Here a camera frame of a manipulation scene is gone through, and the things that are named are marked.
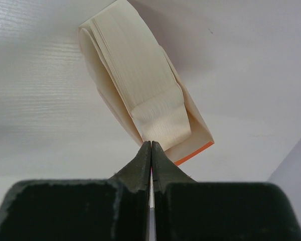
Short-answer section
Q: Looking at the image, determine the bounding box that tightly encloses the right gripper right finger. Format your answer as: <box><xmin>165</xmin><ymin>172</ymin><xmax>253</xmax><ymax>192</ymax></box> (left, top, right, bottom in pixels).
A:
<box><xmin>152</xmin><ymin>142</ymin><xmax>301</xmax><ymax>240</ymax></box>

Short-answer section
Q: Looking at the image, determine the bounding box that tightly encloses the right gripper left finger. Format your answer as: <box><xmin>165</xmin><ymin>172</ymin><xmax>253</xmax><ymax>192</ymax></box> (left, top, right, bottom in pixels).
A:
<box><xmin>0</xmin><ymin>142</ymin><xmax>151</xmax><ymax>240</ymax></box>

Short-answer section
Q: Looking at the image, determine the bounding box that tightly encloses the coffee filter pack orange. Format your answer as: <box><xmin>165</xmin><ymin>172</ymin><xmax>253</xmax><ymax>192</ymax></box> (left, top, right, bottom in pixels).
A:
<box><xmin>78</xmin><ymin>1</ymin><xmax>214</xmax><ymax>165</ymax></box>

